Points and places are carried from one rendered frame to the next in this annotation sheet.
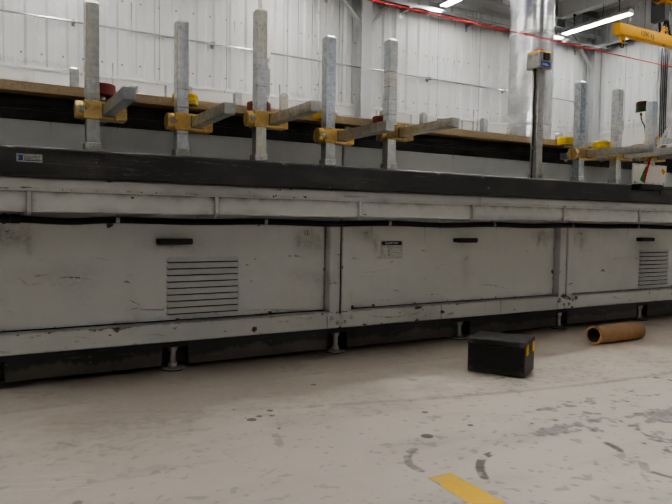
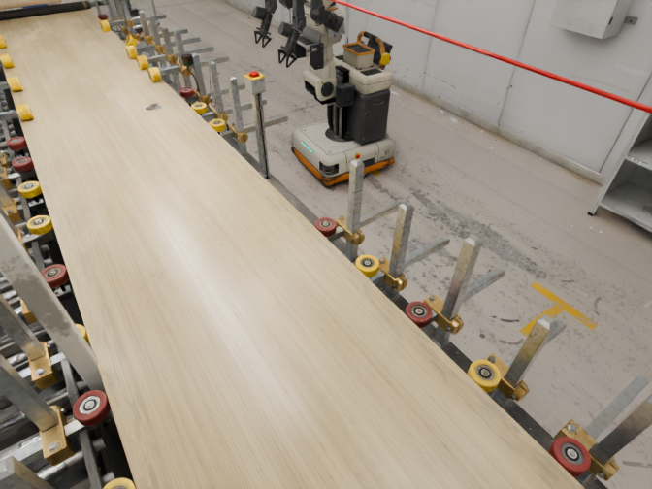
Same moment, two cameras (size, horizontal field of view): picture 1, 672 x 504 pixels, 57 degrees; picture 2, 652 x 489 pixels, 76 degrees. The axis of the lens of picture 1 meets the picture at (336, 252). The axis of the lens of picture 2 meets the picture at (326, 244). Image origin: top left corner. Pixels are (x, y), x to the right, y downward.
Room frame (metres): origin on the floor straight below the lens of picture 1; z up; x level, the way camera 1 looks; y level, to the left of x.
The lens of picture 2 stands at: (2.45, 1.02, 1.90)
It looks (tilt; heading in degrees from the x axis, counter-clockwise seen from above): 43 degrees down; 265
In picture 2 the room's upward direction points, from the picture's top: straight up
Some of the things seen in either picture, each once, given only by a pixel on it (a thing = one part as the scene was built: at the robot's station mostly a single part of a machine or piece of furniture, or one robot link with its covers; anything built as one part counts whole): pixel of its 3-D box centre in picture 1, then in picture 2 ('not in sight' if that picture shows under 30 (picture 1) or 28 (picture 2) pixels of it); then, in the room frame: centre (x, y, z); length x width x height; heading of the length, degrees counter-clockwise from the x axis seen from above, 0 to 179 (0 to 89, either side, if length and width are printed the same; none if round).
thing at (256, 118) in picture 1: (265, 120); (442, 314); (2.00, 0.23, 0.83); 0.14 x 0.06 x 0.05; 119
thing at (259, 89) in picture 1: (259, 86); (454, 297); (1.98, 0.25, 0.94); 0.04 x 0.04 x 0.48; 29
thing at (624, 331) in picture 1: (616, 332); not in sight; (2.70, -1.24, 0.04); 0.30 x 0.08 x 0.08; 119
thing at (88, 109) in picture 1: (100, 111); (586, 450); (1.75, 0.67, 0.81); 0.14 x 0.06 x 0.05; 119
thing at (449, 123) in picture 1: (414, 131); (365, 220); (2.17, -0.27, 0.83); 0.43 x 0.03 x 0.04; 29
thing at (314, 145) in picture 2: not in sight; (342, 146); (2.03, -2.06, 0.16); 0.67 x 0.64 x 0.25; 25
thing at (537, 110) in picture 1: (536, 124); (261, 137); (2.59, -0.83, 0.93); 0.05 x 0.05 x 0.45; 29
